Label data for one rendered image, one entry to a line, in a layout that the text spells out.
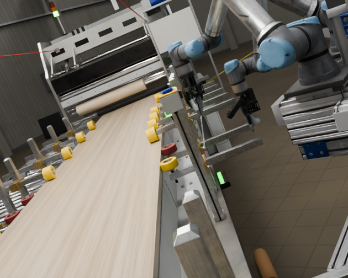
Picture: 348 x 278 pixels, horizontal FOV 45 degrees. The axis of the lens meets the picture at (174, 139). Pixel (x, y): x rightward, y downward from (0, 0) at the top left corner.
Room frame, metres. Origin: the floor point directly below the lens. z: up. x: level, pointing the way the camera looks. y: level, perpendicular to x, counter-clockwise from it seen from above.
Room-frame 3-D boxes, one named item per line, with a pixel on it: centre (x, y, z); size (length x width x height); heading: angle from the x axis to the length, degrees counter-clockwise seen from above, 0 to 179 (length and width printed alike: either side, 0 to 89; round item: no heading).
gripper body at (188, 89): (1.97, -0.17, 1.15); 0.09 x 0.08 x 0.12; 16
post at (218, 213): (1.46, -0.04, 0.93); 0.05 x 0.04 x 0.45; 175
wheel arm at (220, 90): (2.76, -0.18, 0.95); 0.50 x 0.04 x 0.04; 85
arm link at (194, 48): (1.90, -0.24, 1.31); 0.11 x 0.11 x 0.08; 31
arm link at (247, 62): (1.98, -0.49, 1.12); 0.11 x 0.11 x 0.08; 6
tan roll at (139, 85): (4.61, 0.25, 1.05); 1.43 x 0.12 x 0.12; 85
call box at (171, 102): (1.47, -0.04, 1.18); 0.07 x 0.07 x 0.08; 85
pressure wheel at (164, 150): (2.02, 0.04, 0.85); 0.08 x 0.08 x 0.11
